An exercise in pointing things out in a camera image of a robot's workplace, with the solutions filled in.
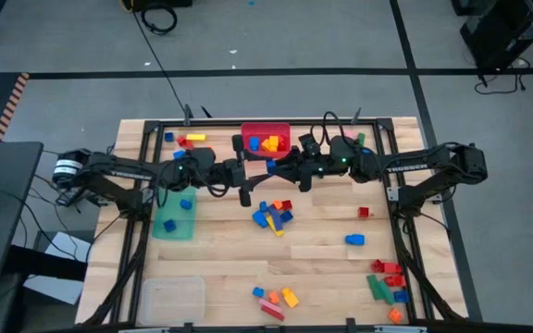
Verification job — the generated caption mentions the black aluminium table frame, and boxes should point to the black aluminium table frame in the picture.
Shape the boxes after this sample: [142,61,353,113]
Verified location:
[79,117,467,333]

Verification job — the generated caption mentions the green translucent plastic bin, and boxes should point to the green translucent plastic bin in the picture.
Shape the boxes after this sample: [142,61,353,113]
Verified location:
[151,186,198,241]

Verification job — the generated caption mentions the red plastic bin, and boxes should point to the red plastic bin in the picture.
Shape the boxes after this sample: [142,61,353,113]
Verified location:
[240,121,292,160]

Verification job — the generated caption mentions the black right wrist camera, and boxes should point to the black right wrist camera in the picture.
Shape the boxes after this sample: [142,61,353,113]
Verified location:
[299,133,322,158]

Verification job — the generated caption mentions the coiled black cable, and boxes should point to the coiled black cable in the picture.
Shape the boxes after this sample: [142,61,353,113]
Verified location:
[140,4,179,36]

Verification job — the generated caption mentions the clear plastic bin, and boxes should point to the clear plastic bin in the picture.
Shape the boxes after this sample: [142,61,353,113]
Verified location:
[138,276,206,327]

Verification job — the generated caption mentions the long purple block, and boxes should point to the long purple block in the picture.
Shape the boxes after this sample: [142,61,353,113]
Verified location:
[266,204,286,232]

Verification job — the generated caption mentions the black power adapter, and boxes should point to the black power adapter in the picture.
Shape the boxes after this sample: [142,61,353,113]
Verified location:
[56,191,82,208]

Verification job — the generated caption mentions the grey metal bracket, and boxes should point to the grey metal bracket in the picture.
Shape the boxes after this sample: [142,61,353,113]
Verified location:
[374,325,428,333]

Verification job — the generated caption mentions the white paper sheets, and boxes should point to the white paper sheets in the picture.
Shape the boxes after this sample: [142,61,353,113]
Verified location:
[22,229,93,306]

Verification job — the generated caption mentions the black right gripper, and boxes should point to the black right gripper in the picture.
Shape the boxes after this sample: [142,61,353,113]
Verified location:
[272,149,338,193]

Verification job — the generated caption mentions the black desk leg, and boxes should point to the black desk leg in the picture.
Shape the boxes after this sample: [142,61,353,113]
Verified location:
[2,243,88,282]

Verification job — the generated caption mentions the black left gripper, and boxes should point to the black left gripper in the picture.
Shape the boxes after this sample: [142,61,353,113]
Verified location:
[222,133,273,208]

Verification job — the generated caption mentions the black computer tower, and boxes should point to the black computer tower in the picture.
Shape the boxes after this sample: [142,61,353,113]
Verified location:
[459,0,533,73]

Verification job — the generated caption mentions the black equipment box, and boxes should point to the black equipment box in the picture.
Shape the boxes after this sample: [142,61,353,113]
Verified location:
[122,0,193,13]

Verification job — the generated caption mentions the long black floor cable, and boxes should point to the long black floor cable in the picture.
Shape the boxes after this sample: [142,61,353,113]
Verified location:
[130,8,189,115]

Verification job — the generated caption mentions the black power cables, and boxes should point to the black power cables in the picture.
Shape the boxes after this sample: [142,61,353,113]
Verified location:
[473,57,529,96]

